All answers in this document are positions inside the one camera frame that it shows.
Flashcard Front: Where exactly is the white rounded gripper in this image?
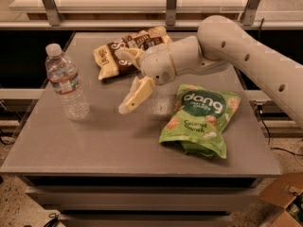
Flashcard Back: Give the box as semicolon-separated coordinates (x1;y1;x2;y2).
115;44;176;114

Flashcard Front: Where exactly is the clear plastic water bottle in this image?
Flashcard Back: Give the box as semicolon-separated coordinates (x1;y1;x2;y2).
45;44;90;121

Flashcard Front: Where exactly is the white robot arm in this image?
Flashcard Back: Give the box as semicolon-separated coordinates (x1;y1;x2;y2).
116;15;303;128

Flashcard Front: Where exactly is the brown and cream snack bag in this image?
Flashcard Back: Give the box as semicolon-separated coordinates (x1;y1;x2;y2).
93;26;172;80

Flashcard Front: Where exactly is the green dang coconut crunch bag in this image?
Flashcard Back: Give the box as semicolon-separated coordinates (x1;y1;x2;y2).
159;84;241;159

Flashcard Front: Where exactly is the grey table with drawers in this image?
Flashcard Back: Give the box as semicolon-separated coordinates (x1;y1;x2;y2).
1;32;280;227

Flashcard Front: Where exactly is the black object on floor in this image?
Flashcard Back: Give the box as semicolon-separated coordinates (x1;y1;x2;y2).
43;213;60;227

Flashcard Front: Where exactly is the brown cardboard box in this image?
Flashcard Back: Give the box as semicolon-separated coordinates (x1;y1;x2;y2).
258;173;303;227

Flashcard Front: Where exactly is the metal window frame rail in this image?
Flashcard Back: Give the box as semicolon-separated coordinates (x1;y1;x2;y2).
0;0;303;30

